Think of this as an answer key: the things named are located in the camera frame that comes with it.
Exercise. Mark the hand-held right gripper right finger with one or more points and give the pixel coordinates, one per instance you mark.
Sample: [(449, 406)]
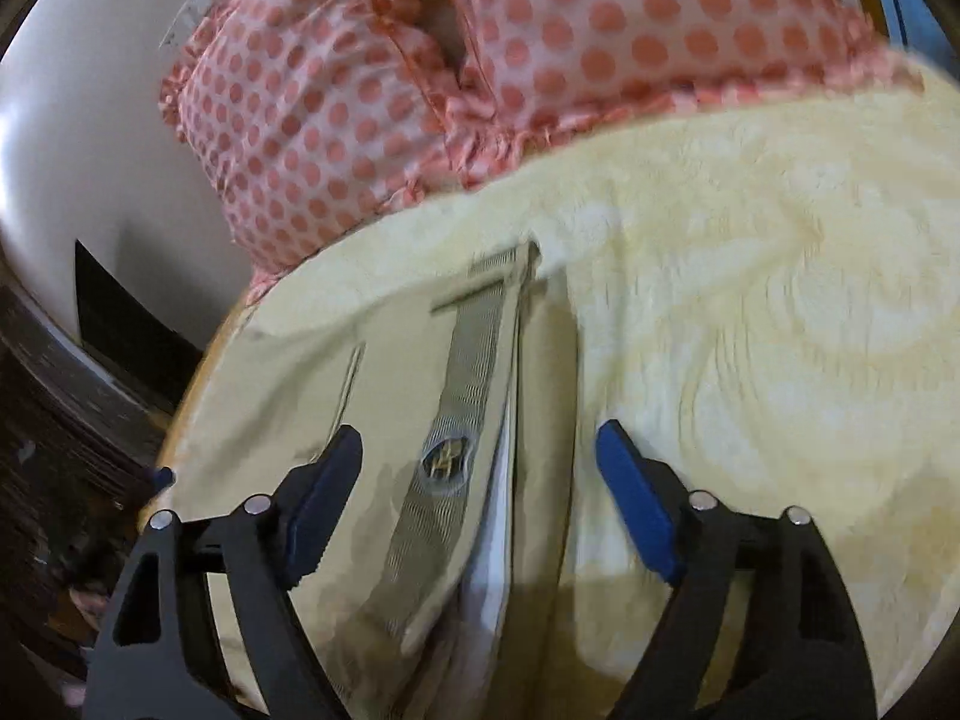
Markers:
[(637, 495)]

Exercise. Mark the cream fluffy blanket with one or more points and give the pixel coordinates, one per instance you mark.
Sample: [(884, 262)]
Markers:
[(750, 315)]

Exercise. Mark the pink polka dot pillow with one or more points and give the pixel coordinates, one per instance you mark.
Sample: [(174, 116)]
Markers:
[(480, 75)]

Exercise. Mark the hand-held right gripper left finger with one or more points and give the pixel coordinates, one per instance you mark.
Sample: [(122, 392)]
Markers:
[(319, 514)]

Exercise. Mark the wooden bed frame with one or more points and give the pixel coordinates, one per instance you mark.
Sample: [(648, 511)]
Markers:
[(176, 427)]

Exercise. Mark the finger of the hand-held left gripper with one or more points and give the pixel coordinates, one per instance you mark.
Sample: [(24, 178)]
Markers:
[(163, 477)]

